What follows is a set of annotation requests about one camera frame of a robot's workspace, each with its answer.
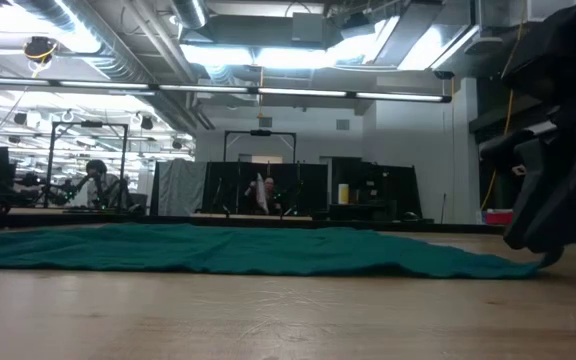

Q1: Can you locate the green microfiber towel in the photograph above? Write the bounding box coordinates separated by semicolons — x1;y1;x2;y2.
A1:
0;222;564;280

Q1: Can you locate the red box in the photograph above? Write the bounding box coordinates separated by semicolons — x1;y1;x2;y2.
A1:
485;209;514;226

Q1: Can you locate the long ceiling light strip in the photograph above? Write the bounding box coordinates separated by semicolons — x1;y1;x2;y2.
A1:
0;75;453;104

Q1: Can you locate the person before black curtain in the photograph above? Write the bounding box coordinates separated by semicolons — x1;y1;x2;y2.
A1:
261;176;283;215

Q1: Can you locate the white cloth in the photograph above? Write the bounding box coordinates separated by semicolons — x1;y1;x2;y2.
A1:
248;172;270;215

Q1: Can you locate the grey curtain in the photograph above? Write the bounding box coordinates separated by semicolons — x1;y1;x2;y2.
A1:
150;158;209;217

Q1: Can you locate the person at robot station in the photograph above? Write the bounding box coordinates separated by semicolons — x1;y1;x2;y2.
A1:
78;159;130;209

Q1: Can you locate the neighbouring wooden table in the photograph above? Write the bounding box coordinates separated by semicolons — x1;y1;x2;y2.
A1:
0;205;154;232

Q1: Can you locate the black aluminium table frame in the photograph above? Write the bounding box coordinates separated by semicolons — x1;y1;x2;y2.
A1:
0;212;576;246

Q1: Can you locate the hanging yellow cable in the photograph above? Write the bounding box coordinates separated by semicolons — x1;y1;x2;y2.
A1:
480;0;527;211

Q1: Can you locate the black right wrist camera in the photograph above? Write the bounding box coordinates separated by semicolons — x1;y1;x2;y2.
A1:
500;0;576;107

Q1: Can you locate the low black gantry frame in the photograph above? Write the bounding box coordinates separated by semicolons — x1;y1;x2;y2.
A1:
223;129;298;164

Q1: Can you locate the silver spiral duct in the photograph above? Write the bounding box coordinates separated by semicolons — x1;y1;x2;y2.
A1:
170;0;210;30

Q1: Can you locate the large ribbed silver duct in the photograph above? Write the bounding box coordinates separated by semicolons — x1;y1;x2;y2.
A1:
10;0;204;84

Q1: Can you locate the tall black gantry frame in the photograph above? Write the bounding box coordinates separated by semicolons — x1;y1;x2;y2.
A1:
45;120;130;209

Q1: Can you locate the yellow black ceiling cable reel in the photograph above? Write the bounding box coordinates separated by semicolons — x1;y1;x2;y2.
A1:
22;35;60;65

